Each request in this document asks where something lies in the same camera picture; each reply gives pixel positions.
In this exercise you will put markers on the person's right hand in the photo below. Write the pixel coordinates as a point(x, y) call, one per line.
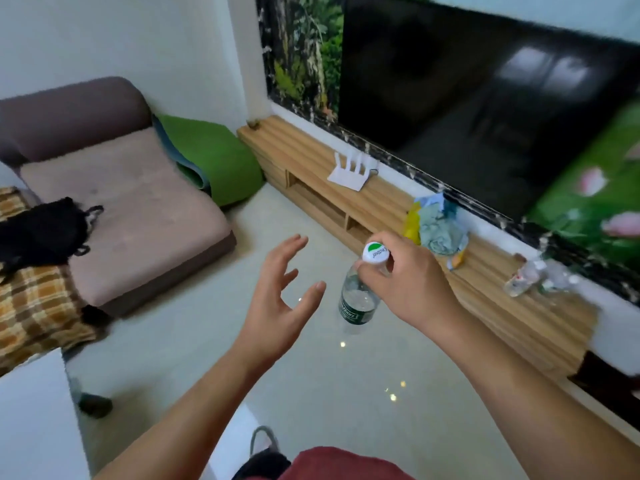
point(417, 289)

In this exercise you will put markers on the person's left hand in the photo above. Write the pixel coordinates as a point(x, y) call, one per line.
point(270, 319)

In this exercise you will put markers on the person's left thumb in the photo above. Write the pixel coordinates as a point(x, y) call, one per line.
point(310, 297)

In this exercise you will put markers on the person's right thumb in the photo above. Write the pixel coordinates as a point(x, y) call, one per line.
point(369, 275)

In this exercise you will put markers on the clear green-label water bottle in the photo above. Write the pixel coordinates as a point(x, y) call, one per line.
point(357, 302)

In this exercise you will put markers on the person's left forearm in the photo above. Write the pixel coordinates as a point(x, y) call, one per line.
point(200, 414)

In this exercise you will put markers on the person's right forearm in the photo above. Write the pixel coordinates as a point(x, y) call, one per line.
point(525, 394)

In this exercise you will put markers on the yellow plastic bag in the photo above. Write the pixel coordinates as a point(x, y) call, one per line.
point(412, 224)

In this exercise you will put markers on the crumpled blue-green plastic bag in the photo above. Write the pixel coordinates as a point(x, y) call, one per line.
point(440, 224)

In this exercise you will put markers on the white router with antennas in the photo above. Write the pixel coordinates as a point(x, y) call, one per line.
point(350, 177)

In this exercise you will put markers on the wooden television cabinet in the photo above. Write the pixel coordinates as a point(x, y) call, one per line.
point(310, 159)

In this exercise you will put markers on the clear empty plastic bottle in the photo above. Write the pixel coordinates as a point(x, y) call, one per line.
point(562, 279)
point(520, 279)

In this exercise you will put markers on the green cushion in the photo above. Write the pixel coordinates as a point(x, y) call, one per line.
point(225, 159)

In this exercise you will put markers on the person's red shorts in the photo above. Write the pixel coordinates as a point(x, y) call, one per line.
point(345, 467)

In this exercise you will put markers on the small brown object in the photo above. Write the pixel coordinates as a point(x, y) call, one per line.
point(253, 124)

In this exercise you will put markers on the brown pink sofa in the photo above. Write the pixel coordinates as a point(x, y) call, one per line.
point(140, 214)

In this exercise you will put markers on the black flat television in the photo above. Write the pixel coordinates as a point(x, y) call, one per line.
point(450, 94)

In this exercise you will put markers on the black slipper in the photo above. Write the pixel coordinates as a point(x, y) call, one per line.
point(95, 405)

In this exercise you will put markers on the brown plaid blanket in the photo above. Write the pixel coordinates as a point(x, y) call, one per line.
point(40, 309)

